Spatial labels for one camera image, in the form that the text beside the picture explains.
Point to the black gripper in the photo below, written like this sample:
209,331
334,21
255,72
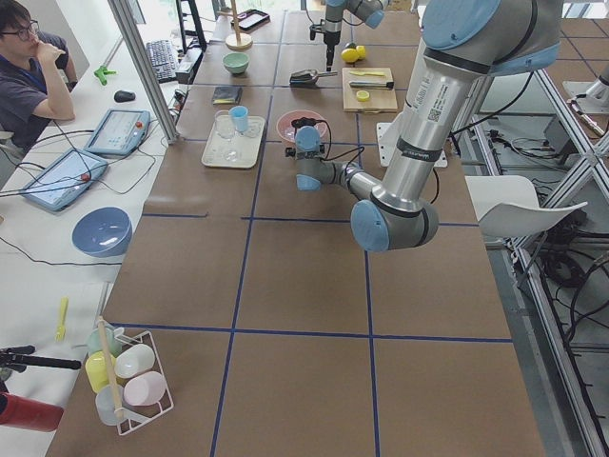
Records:
329,30
302,123

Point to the steel ice scoop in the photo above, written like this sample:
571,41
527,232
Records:
308,78

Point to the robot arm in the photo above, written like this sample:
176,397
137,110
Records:
371,12
461,42

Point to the blue plastic cup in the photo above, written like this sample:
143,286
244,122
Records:
239,117

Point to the white cup in rack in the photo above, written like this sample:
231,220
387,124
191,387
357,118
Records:
134,361

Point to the pink cup in rack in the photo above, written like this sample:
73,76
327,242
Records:
145,389

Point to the yellow cup in rack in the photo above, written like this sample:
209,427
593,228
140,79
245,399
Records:
96,371

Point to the pink bowl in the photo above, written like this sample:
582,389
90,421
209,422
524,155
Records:
284,128

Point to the whole yellow lemon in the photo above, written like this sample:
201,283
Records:
350,55

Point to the yellow plastic knife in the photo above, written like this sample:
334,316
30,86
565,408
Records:
367,73

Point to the steel muddler black cap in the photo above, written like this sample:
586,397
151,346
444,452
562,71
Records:
371,85

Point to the lemon half slice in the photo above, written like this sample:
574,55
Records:
362,96

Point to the wooden cutting board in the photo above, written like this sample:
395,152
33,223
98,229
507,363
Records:
382,100

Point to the cream bear tray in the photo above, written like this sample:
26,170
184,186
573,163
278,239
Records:
239,152

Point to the clear wine glass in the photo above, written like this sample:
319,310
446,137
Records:
225,129

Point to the grey folded cloth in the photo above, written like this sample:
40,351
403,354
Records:
227,95

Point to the green bowl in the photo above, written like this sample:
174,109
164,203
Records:
236,62

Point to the wooden stand base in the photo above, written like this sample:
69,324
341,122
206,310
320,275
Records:
237,40

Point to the black keyboard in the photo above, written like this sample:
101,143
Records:
163,58

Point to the black computer mouse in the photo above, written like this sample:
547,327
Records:
124,96

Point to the far teach pendant tablet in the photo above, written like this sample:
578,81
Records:
120,132

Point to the teach pendant tablet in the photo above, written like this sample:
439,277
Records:
120,132
64,180

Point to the green plastic clamp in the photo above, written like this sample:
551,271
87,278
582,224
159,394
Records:
102,74

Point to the white chair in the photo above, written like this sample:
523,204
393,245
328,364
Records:
507,206

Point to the blue bowl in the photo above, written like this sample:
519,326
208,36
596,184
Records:
103,233

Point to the near teach pendant tablet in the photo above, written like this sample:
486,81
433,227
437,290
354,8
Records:
64,180

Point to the seated person dark shirt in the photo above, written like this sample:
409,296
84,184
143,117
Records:
37,77

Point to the yellow plastic fork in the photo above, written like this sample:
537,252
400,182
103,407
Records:
60,331

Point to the red bottle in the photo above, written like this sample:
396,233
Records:
26,413

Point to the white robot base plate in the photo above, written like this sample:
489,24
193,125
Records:
386,140

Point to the aluminium frame post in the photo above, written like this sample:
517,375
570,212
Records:
126,24

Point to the white wire cup rack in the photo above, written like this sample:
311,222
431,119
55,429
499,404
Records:
110,405

